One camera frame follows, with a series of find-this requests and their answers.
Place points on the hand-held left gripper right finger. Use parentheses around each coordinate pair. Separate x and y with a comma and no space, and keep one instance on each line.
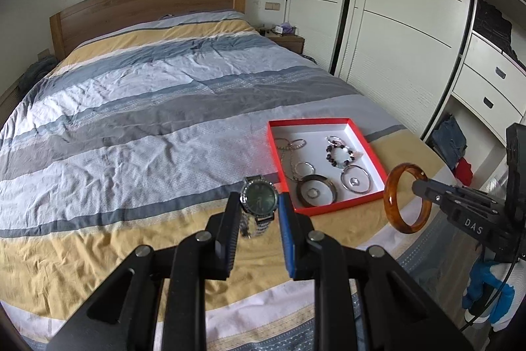
(287,238)

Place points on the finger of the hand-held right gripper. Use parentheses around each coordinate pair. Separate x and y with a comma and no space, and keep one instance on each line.
(431,187)
(452,208)

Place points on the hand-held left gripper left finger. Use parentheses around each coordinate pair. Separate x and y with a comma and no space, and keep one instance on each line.
(228,238)

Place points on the amber bangle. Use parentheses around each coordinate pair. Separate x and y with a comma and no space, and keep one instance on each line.
(388,203)

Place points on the green dial silver watch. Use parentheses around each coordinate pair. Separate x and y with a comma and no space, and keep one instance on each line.
(259,199)

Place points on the large silver bangle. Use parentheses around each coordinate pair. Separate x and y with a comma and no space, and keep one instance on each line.
(356,191)

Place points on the red jewelry box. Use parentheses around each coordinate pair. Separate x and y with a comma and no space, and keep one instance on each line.
(316,133)

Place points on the person's right hand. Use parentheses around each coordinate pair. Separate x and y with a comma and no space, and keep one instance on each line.
(503,301)

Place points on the red cloth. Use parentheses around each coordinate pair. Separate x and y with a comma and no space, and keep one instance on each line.
(464,171)

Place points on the dark metal bangle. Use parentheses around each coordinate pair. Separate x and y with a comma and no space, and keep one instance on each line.
(299,192)

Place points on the blue jeans pile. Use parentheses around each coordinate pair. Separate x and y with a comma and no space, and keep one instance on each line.
(450,137)

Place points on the small silver hoop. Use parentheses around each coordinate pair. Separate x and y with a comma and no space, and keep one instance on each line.
(296,169)

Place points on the white drawer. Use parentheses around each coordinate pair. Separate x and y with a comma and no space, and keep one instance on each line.
(476,96)
(489,55)

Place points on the bed with striped duvet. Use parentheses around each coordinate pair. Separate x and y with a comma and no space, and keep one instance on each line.
(144,108)

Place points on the white sliding wardrobe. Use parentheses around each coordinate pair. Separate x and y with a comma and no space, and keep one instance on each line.
(402,26)

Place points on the dark folded clothes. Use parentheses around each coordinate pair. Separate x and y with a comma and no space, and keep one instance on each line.
(493,22)

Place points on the wooden nightstand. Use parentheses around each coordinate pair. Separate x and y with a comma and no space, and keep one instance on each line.
(289,43)

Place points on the small nightstand gadgets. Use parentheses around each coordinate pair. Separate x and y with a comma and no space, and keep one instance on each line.
(265,32)

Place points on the purple tissue box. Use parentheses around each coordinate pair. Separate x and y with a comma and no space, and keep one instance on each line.
(287,29)

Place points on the wooden headboard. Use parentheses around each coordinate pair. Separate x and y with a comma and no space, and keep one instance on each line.
(144,1)

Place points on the dark blue clothing pile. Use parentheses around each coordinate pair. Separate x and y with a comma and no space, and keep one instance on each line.
(37,73)

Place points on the beige wall switch plate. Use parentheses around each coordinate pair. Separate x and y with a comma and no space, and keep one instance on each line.
(272,6)

